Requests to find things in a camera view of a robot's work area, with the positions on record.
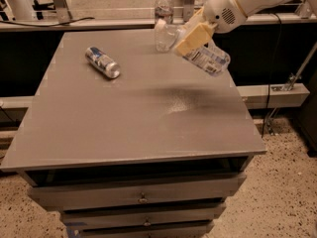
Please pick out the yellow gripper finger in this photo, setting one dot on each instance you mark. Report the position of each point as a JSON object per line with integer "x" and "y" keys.
{"x": 192, "y": 37}
{"x": 195, "y": 21}

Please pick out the silver blue drink can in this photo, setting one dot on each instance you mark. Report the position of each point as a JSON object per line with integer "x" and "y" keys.
{"x": 102, "y": 62}

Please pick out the grey drawer cabinet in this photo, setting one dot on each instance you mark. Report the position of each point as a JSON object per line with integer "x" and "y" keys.
{"x": 89, "y": 146}

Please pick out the top drawer knob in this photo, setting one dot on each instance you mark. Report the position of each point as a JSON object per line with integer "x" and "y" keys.
{"x": 143, "y": 199}

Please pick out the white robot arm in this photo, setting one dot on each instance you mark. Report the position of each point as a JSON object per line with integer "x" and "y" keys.
{"x": 247, "y": 8}

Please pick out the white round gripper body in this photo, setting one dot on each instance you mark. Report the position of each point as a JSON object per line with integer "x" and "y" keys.
{"x": 220, "y": 11}

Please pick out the white pipe top left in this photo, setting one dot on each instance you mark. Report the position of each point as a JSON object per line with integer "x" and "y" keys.
{"x": 22, "y": 10}

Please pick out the drawer knob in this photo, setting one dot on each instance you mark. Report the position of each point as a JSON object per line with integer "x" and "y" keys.
{"x": 147, "y": 223}
{"x": 143, "y": 199}

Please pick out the grey metal rail frame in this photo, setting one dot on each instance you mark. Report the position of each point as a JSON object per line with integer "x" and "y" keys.
{"x": 114, "y": 12}

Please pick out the clear upright water bottle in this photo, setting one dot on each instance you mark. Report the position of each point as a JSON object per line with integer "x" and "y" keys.
{"x": 163, "y": 17}

